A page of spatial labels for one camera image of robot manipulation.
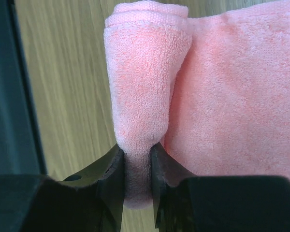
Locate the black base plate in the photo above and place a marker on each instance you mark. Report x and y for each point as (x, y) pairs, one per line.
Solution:
(20, 144)

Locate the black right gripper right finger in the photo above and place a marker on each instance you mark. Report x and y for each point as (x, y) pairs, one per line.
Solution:
(184, 202)

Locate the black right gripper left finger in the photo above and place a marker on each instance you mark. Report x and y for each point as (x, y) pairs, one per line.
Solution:
(91, 200)

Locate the pink towel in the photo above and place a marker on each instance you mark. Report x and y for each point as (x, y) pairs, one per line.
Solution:
(215, 91)

